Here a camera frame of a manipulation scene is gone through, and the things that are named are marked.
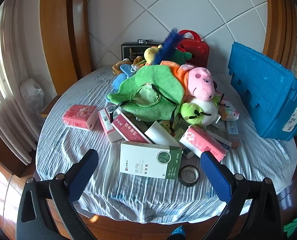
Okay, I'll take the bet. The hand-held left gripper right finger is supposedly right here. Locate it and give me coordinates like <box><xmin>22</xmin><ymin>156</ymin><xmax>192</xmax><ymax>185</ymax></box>
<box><xmin>200</xmin><ymin>151</ymin><xmax>282</xmax><ymax>240</ymax></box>

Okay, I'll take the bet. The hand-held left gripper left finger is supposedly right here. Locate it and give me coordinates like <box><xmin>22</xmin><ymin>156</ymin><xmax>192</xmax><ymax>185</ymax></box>
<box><xmin>16</xmin><ymin>149</ymin><xmax>99</xmax><ymax>240</ymax></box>

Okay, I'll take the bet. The pink flower tissue pack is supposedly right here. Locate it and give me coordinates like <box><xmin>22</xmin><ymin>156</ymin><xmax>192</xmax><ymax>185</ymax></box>
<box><xmin>180</xmin><ymin>124</ymin><xmax>230</xmax><ymax>162</ymax></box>
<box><xmin>63</xmin><ymin>104</ymin><xmax>99</xmax><ymax>131</ymax></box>

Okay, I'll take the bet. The pink pig plush orange shirt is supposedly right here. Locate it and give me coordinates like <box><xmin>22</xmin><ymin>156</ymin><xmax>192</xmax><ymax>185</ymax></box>
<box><xmin>161</xmin><ymin>64</ymin><xmax>217</xmax><ymax>102</ymax></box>

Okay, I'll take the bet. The blue plastic crate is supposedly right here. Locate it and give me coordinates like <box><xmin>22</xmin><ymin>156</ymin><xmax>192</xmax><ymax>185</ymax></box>
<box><xmin>228</xmin><ymin>41</ymin><xmax>297</xmax><ymax>140</ymax></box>

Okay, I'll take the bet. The green plush cloth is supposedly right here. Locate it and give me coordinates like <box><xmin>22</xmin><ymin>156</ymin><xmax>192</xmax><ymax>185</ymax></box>
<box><xmin>107</xmin><ymin>65</ymin><xmax>185</xmax><ymax>122</ymax></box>

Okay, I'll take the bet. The striped blue tablecloth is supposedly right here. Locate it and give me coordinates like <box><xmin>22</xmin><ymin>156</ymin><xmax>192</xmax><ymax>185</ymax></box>
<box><xmin>35</xmin><ymin>66</ymin><xmax>297</xmax><ymax>224</ymax></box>

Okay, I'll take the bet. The black tape roll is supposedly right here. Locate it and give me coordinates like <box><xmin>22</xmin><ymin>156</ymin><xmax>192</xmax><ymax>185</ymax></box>
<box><xmin>178</xmin><ymin>165</ymin><xmax>201</xmax><ymax>187</ymax></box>

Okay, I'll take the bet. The long white box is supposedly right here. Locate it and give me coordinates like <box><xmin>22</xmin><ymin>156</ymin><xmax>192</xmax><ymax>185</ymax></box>
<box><xmin>208</xmin><ymin>130</ymin><xmax>232</xmax><ymax>150</ymax></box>

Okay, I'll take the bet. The white blue medicine box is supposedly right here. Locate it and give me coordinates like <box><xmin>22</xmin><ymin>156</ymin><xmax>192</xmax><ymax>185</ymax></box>
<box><xmin>225</xmin><ymin>121</ymin><xmax>239</xmax><ymax>134</ymax></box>

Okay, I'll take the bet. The pink white medicine box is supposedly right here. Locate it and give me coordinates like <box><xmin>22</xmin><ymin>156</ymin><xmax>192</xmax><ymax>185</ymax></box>
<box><xmin>98</xmin><ymin>108</ymin><xmax>124</xmax><ymax>143</ymax></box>

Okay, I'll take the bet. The blue shoe cover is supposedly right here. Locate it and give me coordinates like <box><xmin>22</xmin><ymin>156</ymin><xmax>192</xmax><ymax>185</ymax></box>
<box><xmin>169</xmin><ymin>225</ymin><xmax>186</xmax><ymax>240</ymax></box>

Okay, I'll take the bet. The red pink medicine box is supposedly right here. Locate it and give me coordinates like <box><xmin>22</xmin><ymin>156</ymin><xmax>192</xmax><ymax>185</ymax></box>
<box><xmin>111</xmin><ymin>112</ymin><xmax>152</xmax><ymax>144</ymax></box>

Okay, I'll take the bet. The green white medicine box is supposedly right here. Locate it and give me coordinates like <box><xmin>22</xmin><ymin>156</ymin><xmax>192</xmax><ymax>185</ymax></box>
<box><xmin>120</xmin><ymin>141</ymin><xmax>182</xmax><ymax>180</ymax></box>

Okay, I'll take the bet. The white pink tissue pack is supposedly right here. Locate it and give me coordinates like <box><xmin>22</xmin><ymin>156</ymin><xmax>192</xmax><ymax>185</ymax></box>
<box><xmin>218</xmin><ymin>100</ymin><xmax>240</xmax><ymax>122</ymax></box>

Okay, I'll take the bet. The green white round plush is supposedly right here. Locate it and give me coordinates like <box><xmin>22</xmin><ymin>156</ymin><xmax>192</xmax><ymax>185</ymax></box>
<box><xmin>180</xmin><ymin>96</ymin><xmax>225</xmax><ymax>127</ymax></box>

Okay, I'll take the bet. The plain white box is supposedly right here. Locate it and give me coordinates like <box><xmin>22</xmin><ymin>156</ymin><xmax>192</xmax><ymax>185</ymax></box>
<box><xmin>144</xmin><ymin>120</ymin><xmax>181</xmax><ymax>148</ymax></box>

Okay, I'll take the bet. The dark wooden cabinet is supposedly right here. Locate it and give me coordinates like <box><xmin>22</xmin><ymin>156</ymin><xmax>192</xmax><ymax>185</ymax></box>
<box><xmin>0</xmin><ymin>120</ymin><xmax>36</xmax><ymax>178</ymax></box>

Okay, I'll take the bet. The white plastic bag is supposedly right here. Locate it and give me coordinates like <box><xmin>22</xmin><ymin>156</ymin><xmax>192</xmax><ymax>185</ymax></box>
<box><xmin>20</xmin><ymin>78</ymin><xmax>45</xmax><ymax>110</ymax></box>

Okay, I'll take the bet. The pink pig plush blue shirt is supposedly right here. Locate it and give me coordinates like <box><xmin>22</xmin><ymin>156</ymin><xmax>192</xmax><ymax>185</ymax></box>
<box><xmin>113</xmin><ymin>74</ymin><xmax>129</xmax><ymax>89</ymax></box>

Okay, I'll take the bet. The brown bear plush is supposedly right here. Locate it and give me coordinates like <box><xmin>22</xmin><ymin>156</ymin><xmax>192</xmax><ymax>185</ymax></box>
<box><xmin>113</xmin><ymin>59</ymin><xmax>129</xmax><ymax>75</ymax></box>

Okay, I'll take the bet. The dark green plush toy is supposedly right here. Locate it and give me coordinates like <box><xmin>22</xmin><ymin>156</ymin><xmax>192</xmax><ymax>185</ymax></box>
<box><xmin>163</xmin><ymin>50</ymin><xmax>191</xmax><ymax>64</ymax></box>

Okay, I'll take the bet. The red small suitcase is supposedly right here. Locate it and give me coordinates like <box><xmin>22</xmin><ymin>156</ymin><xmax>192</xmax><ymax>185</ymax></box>
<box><xmin>177</xmin><ymin>29</ymin><xmax>210</xmax><ymax>68</ymax></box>

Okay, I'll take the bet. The pale curtain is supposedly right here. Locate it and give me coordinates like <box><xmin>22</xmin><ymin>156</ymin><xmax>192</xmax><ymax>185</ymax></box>
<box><xmin>0</xmin><ymin>0</ymin><xmax>46</xmax><ymax>165</ymax></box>

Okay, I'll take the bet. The black printed box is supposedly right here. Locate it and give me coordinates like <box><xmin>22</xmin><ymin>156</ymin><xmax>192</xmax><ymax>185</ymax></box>
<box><xmin>121</xmin><ymin>40</ymin><xmax>164</xmax><ymax>62</ymax></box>

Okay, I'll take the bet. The yellow plush toy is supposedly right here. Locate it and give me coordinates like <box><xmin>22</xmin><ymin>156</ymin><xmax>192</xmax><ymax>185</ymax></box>
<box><xmin>144</xmin><ymin>45</ymin><xmax>162</xmax><ymax>65</ymax></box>

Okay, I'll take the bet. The blue feather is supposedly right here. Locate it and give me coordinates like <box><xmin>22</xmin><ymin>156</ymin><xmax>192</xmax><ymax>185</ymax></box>
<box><xmin>153</xmin><ymin>27</ymin><xmax>182</xmax><ymax>64</ymax></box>

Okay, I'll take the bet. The wooden door frame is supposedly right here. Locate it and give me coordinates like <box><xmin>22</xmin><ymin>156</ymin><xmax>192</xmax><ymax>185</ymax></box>
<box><xmin>40</xmin><ymin>0</ymin><xmax>94</xmax><ymax>98</ymax></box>
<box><xmin>263</xmin><ymin>0</ymin><xmax>297</xmax><ymax>68</ymax></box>

